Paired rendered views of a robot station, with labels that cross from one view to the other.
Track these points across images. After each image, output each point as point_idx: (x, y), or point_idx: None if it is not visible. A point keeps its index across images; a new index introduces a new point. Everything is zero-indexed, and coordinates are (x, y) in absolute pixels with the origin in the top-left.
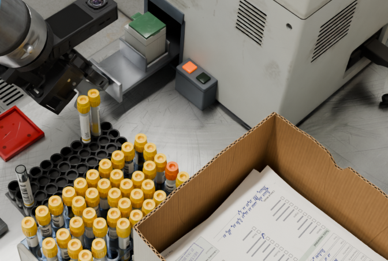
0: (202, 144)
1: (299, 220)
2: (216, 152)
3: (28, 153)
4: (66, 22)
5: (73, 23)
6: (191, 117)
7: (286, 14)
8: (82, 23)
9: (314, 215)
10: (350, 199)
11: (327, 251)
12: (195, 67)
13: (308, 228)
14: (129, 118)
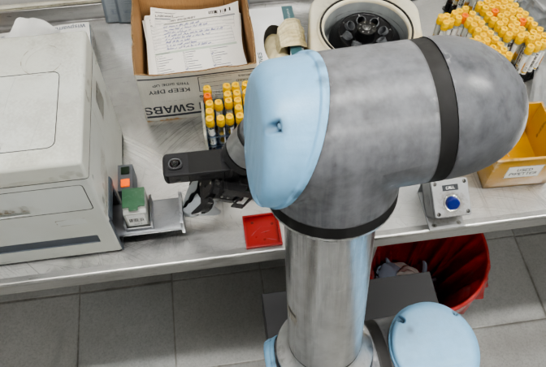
0: (157, 157)
1: (163, 65)
2: (155, 148)
3: (260, 212)
4: (205, 160)
5: (202, 156)
6: (146, 177)
7: (93, 60)
8: (197, 153)
9: (153, 63)
10: (138, 42)
11: (166, 47)
12: (122, 179)
13: (163, 60)
14: (183, 198)
